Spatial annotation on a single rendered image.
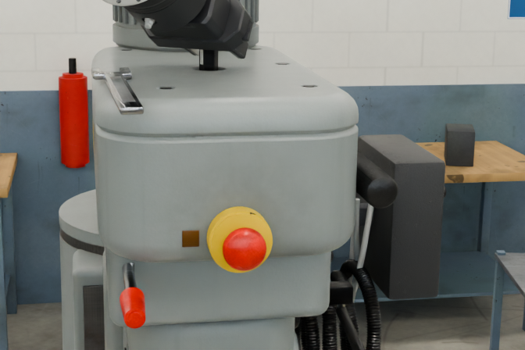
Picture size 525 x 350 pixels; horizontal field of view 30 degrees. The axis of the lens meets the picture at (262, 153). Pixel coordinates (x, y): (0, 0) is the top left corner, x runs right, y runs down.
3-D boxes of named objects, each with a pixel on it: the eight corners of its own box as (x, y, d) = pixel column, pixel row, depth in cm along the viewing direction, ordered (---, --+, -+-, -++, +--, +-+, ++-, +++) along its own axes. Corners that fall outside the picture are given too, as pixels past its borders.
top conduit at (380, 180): (398, 208, 98) (399, 175, 98) (358, 210, 98) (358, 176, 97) (301, 123, 141) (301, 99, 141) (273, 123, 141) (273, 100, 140)
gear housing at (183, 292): (334, 319, 107) (337, 231, 105) (108, 332, 103) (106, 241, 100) (276, 229, 139) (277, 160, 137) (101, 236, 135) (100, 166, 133)
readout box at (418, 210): (447, 298, 145) (455, 160, 141) (387, 301, 144) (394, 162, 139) (404, 255, 164) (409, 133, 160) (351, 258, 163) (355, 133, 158)
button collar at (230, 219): (272, 272, 92) (273, 210, 91) (208, 275, 91) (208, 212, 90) (268, 265, 94) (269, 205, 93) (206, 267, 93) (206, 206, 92)
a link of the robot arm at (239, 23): (138, 64, 109) (85, 16, 98) (158, -13, 111) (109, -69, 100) (241, 72, 104) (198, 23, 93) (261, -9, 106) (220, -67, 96)
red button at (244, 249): (268, 273, 89) (268, 230, 88) (224, 275, 88) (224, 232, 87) (261, 261, 92) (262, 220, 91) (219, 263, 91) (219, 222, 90)
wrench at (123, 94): (155, 114, 83) (155, 105, 83) (108, 116, 82) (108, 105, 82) (128, 73, 106) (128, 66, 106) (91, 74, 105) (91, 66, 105)
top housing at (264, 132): (369, 259, 96) (376, 98, 92) (98, 273, 91) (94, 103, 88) (277, 154, 141) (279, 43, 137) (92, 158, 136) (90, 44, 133)
